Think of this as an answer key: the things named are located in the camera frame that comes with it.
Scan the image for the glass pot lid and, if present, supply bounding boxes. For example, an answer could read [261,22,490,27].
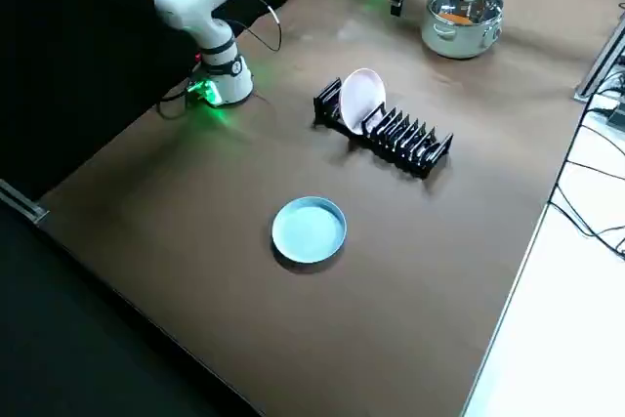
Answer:
[428,0,504,28]

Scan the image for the orange corn cob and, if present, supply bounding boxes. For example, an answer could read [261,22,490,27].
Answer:
[437,11,473,26]

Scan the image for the pale green steel pot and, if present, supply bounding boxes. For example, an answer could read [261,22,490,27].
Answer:
[420,0,505,60]

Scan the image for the pale pink plate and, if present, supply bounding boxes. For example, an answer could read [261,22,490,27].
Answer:
[339,67,388,137]

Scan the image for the light blue plate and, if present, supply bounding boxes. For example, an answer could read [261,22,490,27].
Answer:
[271,195,348,265]

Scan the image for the black dish rack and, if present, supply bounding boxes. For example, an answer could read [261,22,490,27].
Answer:
[312,75,454,180]

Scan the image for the black desk device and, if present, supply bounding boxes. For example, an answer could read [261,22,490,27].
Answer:
[604,103,625,134]

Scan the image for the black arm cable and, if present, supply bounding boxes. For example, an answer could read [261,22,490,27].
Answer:
[214,0,283,53]

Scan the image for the aluminium frame profile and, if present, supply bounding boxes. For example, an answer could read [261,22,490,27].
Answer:
[0,179,50,226]
[574,11,625,102]

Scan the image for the arm foot cables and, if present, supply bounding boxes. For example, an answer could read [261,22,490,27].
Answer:
[155,79,201,120]

